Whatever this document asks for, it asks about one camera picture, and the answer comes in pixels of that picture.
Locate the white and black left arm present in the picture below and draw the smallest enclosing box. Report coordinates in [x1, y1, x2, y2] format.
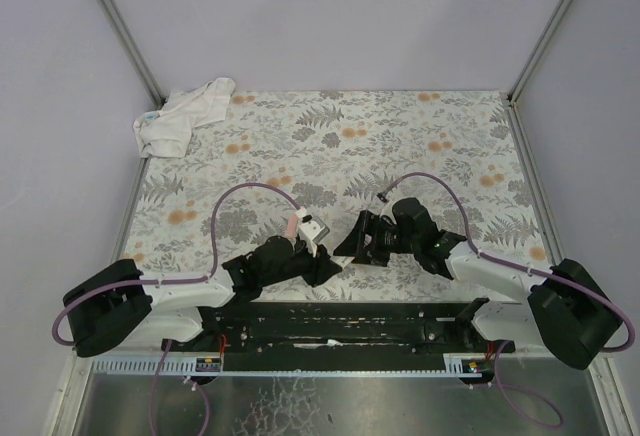
[60, 236, 342, 358]

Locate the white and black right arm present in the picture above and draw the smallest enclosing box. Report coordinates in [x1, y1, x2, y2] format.
[334, 198, 623, 369]

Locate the floral patterned table mat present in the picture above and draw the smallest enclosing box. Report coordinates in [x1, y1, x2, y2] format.
[122, 91, 551, 273]

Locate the crumpled white cloth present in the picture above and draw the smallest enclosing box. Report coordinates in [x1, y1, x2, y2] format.
[133, 77, 236, 159]

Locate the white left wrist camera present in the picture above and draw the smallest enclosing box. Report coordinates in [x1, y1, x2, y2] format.
[295, 208, 330, 257]

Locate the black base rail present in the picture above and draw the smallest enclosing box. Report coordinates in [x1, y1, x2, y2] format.
[102, 298, 516, 375]

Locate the right aluminium frame post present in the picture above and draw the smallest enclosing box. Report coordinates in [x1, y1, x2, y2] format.
[507, 0, 601, 105]

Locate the aluminium frame post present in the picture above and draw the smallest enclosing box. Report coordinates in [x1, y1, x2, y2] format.
[507, 0, 601, 105]
[97, 0, 165, 108]

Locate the left aluminium frame post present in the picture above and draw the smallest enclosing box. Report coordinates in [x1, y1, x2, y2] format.
[97, 0, 165, 108]

